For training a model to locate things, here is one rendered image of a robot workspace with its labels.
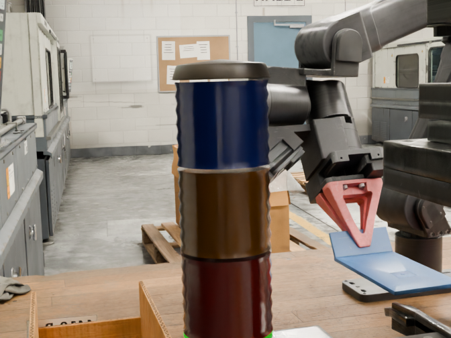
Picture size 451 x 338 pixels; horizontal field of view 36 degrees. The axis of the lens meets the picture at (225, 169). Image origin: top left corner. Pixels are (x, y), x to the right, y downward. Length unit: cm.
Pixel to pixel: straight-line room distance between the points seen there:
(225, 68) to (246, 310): 9
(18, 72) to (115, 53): 626
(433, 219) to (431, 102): 40
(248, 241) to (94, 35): 1103
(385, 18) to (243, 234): 64
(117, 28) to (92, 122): 154
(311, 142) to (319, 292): 24
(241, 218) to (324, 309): 63
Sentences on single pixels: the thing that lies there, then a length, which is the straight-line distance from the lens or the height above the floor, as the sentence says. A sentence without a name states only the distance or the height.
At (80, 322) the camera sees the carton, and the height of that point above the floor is 93.
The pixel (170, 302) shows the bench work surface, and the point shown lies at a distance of 93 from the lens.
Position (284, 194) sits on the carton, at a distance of 409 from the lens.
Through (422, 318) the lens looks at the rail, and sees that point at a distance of 61.
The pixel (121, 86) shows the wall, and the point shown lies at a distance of 1127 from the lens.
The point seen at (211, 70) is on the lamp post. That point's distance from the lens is 26.
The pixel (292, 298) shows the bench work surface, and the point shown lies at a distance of 93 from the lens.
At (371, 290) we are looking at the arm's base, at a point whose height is 91.
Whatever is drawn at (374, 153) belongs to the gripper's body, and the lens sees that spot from 79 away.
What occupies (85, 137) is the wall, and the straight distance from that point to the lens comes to 1129.
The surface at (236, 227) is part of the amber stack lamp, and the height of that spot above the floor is 113.
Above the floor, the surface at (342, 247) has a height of 100.
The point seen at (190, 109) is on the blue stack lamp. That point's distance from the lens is 27.
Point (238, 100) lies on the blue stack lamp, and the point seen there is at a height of 118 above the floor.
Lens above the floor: 119
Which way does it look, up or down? 7 degrees down
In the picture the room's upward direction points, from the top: 2 degrees counter-clockwise
